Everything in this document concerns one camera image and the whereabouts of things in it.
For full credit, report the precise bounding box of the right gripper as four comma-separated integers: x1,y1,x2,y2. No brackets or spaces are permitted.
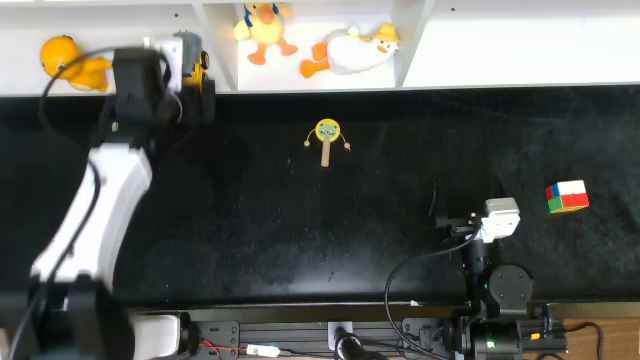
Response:
429,174,508,239

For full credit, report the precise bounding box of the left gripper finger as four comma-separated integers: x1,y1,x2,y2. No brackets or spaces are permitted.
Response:
198,78,217,125

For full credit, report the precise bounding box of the grey and yellow toy truck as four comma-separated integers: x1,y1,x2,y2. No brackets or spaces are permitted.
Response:
172,30,212,96

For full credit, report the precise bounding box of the yellow plush duck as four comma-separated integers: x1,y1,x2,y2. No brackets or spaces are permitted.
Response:
232,1,300,67

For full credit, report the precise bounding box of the many-coloured puzzle cube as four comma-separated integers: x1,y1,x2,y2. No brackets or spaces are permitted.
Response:
544,179,591,215

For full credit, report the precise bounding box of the yellow rattle drum toy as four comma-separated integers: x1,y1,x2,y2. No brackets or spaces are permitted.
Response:
302,117,352,169

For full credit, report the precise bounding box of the white shelf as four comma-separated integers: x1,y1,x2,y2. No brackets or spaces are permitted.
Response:
0,0,640,97

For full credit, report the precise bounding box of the white plush duck with hat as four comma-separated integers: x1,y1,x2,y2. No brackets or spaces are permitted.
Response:
299,22,402,80

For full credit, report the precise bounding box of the yellow rubber duck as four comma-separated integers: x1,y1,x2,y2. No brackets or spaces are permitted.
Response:
39,34,114,94

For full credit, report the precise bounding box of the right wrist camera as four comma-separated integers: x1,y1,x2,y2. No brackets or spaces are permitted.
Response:
478,196,522,244

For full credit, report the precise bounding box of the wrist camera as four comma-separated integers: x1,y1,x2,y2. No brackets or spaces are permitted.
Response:
478,196,522,244
143,34,185,94

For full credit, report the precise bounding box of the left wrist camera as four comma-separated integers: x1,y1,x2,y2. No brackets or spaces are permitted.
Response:
143,34,185,94

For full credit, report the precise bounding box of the black cable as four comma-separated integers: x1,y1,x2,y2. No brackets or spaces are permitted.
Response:
7,45,121,360
383,225,484,360

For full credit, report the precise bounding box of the mounting rail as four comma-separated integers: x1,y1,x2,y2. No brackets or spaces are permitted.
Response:
177,303,606,360

